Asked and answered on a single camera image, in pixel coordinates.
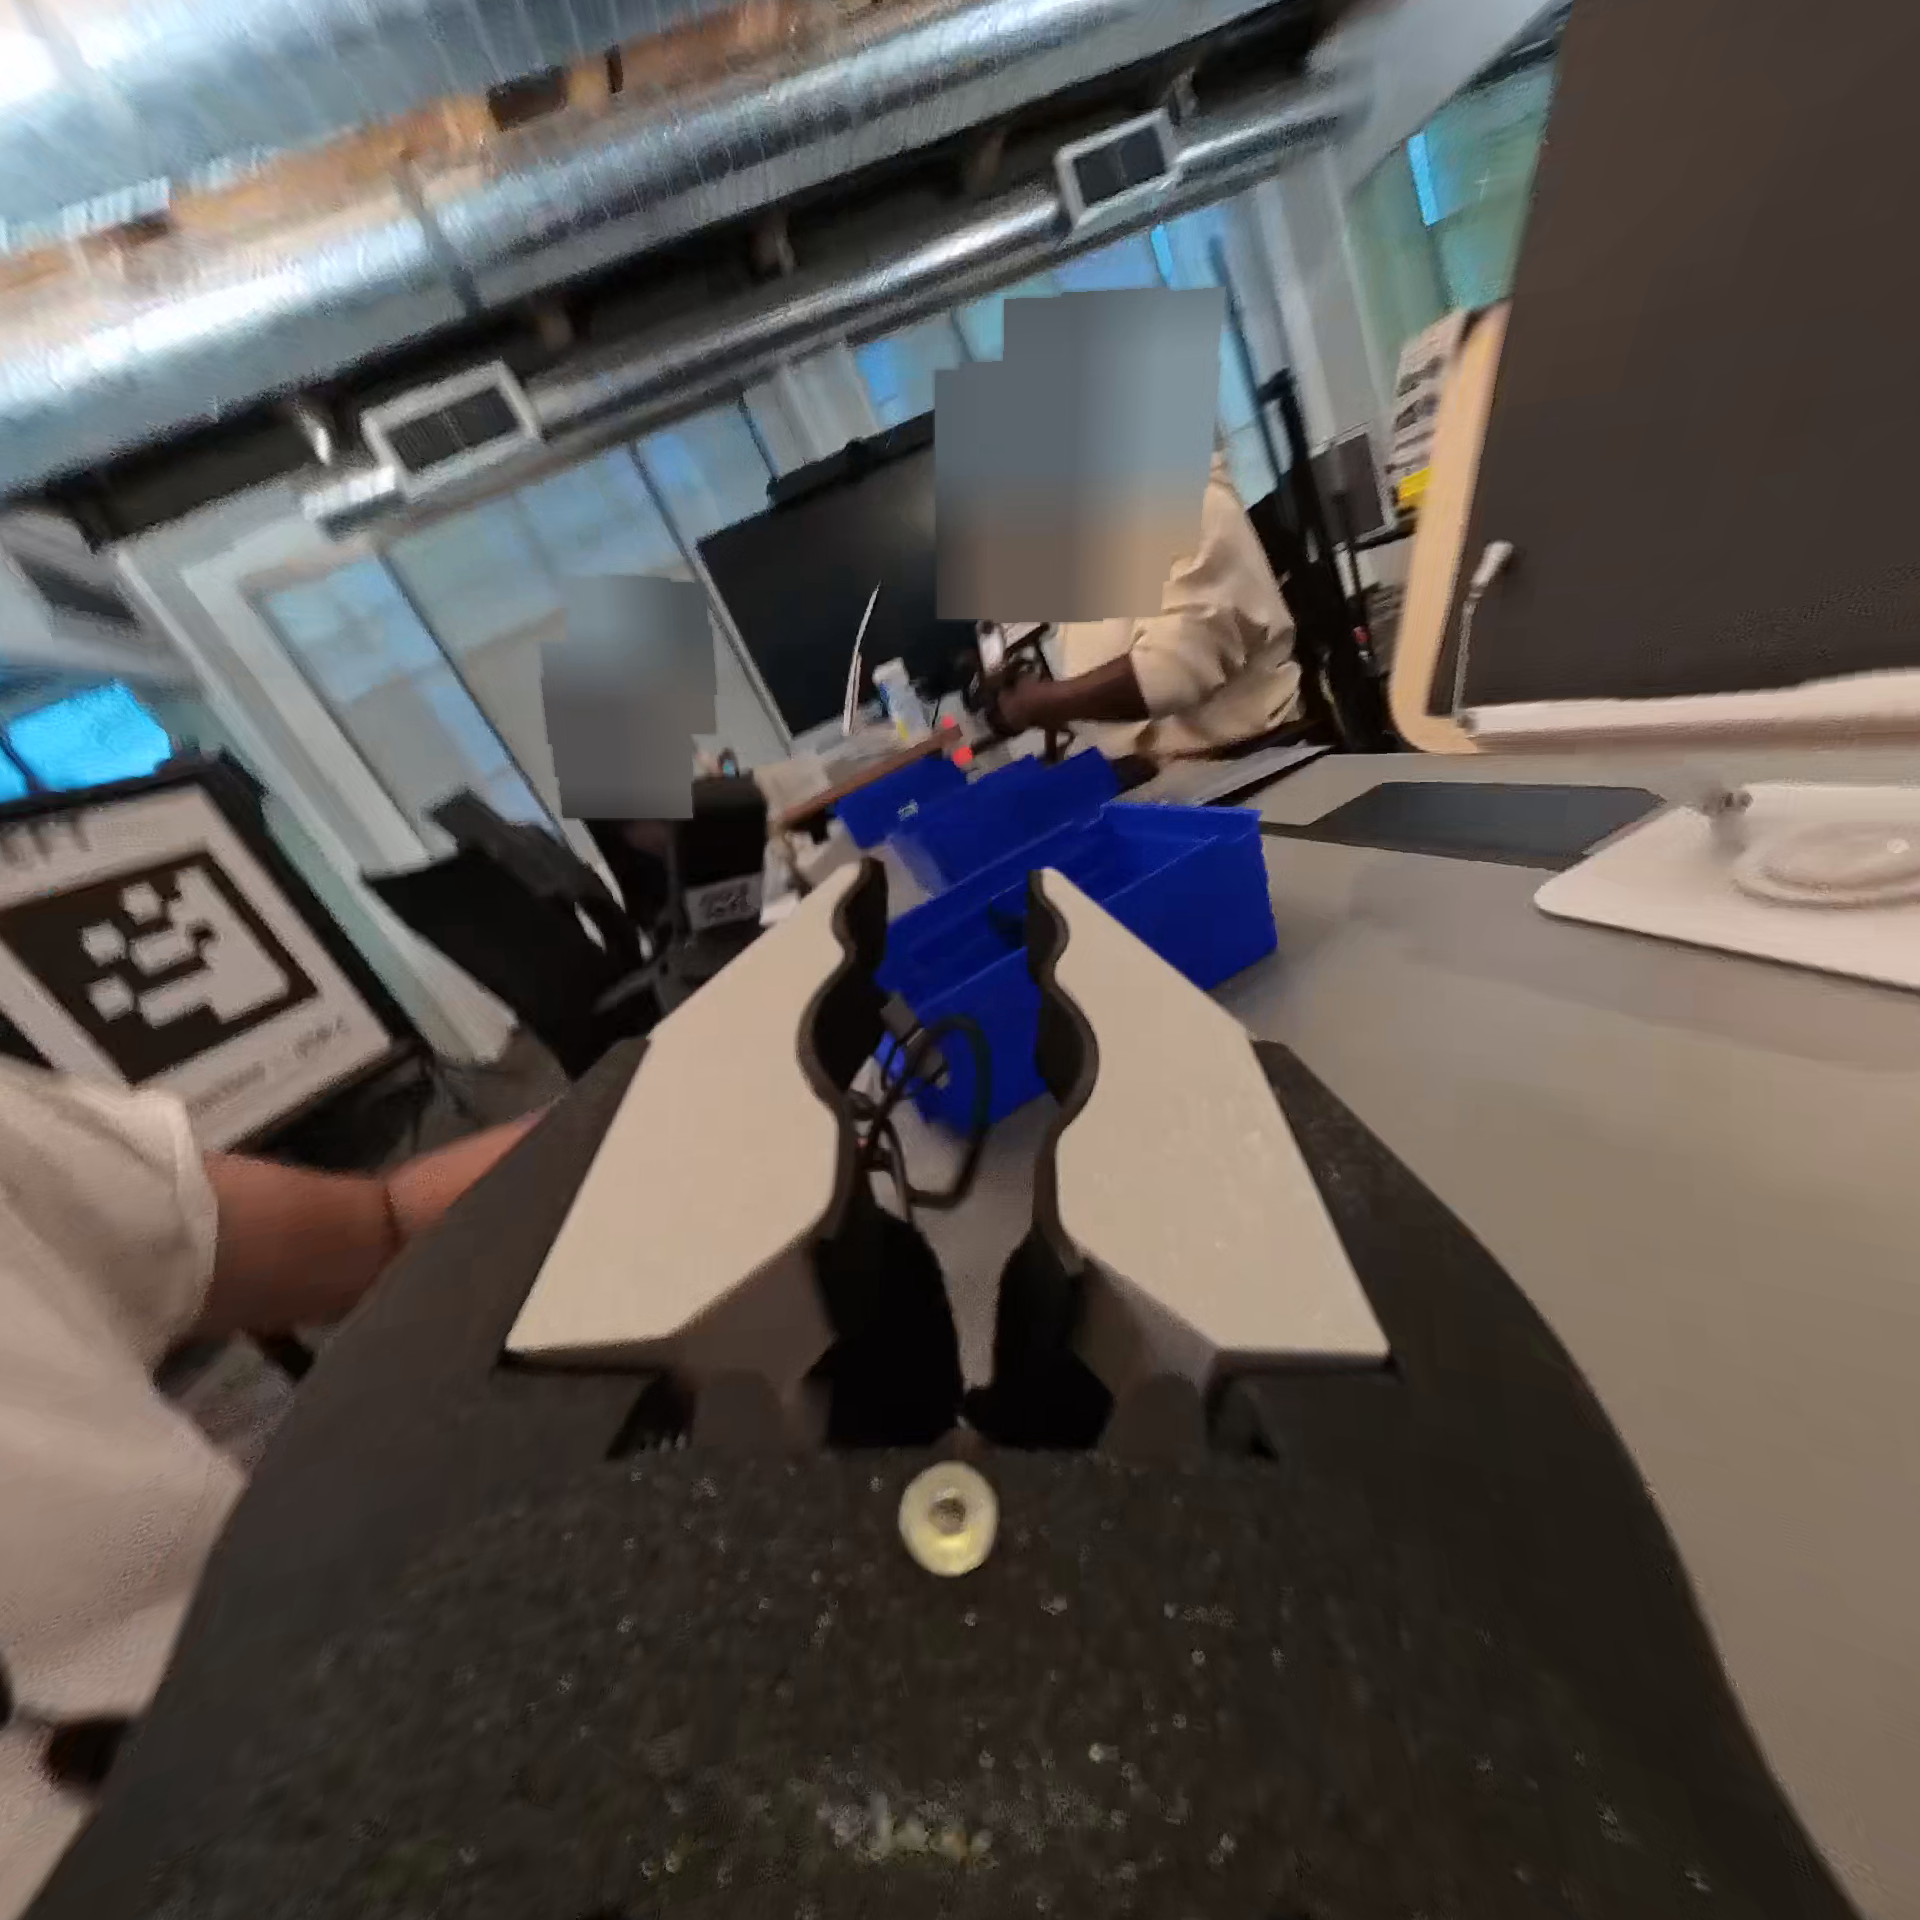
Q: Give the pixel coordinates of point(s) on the small white bottle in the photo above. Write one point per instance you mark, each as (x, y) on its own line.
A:
(896, 698)

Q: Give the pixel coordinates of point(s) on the another person's forearm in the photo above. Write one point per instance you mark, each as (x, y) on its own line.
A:
(1073, 698)

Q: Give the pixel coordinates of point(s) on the printed tag board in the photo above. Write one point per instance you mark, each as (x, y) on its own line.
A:
(182, 946)

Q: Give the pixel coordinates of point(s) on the white ceiling air unit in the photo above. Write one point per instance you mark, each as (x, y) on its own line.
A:
(452, 422)
(1118, 165)

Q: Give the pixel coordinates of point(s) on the white monitor stand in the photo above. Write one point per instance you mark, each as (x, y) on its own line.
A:
(1636, 901)

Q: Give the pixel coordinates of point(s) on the person's white shirt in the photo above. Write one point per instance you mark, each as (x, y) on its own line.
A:
(90, 1349)

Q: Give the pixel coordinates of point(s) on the black shelf rack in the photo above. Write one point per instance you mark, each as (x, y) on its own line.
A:
(1350, 495)

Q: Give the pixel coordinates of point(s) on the grey desk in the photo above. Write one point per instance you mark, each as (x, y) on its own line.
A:
(1575, 1142)

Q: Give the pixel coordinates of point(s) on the black background monitor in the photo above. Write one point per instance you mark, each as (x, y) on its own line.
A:
(810, 601)

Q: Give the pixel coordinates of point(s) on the silver spiral ventilation duct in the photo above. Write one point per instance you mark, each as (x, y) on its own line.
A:
(839, 285)
(452, 135)

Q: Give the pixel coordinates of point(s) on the blue plastic bin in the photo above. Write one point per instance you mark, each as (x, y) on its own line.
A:
(974, 810)
(1172, 901)

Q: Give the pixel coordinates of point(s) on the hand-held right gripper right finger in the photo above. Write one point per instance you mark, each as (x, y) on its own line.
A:
(1201, 1186)

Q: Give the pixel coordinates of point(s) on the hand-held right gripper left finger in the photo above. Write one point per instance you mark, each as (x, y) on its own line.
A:
(692, 1186)

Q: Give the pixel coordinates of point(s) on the black office chair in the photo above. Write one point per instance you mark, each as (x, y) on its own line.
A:
(511, 931)

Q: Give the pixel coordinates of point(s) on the black desk mat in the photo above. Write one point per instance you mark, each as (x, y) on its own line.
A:
(1485, 822)

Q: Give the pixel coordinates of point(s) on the person's left forearm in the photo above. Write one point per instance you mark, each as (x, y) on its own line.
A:
(330, 1230)

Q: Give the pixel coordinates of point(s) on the dark board with wooden rim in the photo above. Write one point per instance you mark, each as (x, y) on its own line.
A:
(1695, 347)

